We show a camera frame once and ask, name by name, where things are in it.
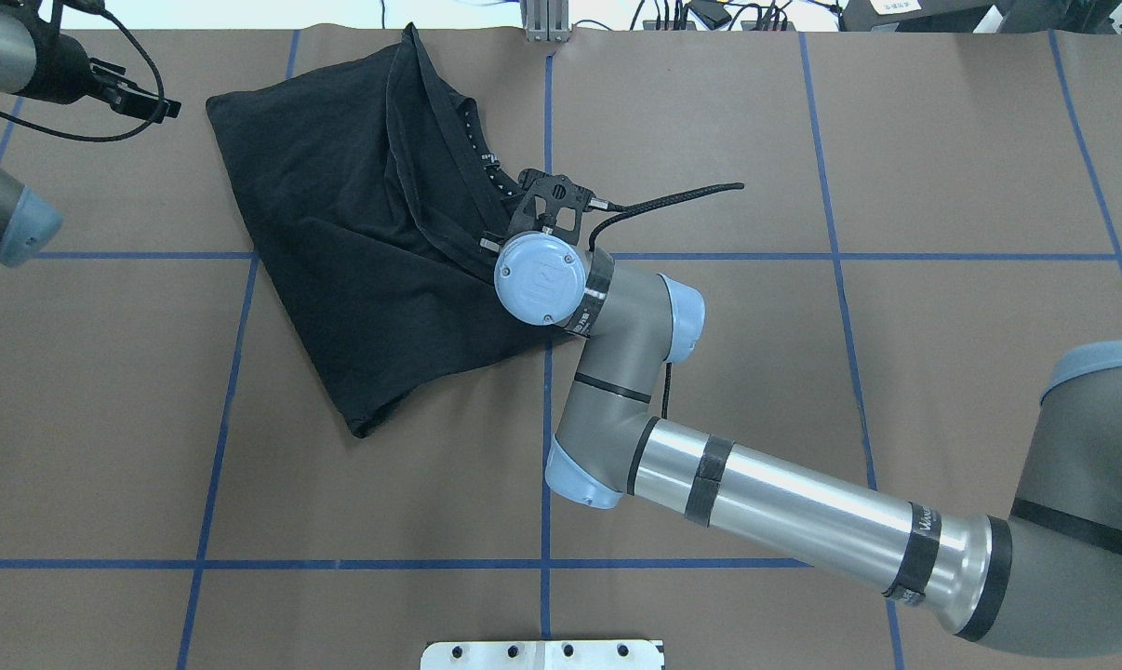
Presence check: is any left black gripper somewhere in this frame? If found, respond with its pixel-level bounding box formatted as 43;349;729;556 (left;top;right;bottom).
31;19;182;122

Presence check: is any brown table mat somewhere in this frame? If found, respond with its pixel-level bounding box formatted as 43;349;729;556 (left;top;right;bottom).
0;24;1122;669

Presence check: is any black graphic t-shirt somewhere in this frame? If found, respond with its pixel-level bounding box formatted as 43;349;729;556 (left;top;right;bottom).
206;24;557;438

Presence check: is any aluminium frame post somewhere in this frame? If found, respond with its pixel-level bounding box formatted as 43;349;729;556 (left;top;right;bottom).
518;0;572;44

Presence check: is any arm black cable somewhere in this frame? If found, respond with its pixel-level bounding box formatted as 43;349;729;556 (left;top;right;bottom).
0;0;169;144
583;182;746;420

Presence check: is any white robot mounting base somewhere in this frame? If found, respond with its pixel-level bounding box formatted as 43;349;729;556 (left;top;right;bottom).
420;639;666;669

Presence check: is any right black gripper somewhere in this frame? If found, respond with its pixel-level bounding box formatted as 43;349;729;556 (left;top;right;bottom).
507;169;592;245

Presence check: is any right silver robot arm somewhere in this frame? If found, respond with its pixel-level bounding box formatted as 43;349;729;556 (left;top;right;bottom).
482;169;1122;658

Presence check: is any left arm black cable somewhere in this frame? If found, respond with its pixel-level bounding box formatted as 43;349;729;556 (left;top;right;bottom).
0;0;169;144

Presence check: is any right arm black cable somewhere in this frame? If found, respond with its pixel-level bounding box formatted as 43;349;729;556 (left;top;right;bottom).
583;182;746;420

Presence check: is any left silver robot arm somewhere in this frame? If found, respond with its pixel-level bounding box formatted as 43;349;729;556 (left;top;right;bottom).
0;1;182;268

